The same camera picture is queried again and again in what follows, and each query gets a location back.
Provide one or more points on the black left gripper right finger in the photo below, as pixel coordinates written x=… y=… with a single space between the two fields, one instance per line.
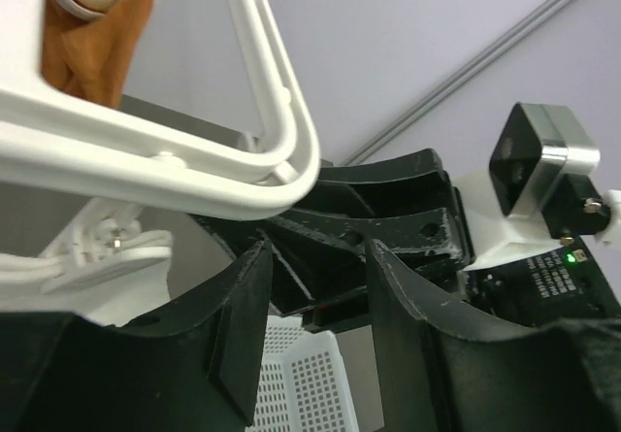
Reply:
x=444 y=365

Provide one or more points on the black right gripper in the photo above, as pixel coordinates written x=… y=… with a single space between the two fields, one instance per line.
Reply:
x=320 y=260

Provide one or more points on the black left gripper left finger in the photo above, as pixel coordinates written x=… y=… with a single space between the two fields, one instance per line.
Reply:
x=190 y=365

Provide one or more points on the white hanger clip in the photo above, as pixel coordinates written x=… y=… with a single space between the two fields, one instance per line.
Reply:
x=102 y=242

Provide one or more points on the white clip sock hanger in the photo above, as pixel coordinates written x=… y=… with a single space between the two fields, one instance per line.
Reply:
x=56 y=141

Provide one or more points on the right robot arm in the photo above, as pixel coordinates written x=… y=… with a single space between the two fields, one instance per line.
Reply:
x=509 y=242

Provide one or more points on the white perforated plastic basket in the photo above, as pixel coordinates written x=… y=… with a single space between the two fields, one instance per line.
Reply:
x=303 y=384

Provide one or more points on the orange sock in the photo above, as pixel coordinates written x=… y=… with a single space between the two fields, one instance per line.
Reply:
x=88 y=46

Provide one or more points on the aluminium frame profile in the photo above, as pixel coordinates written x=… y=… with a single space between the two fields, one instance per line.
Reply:
x=523 y=29

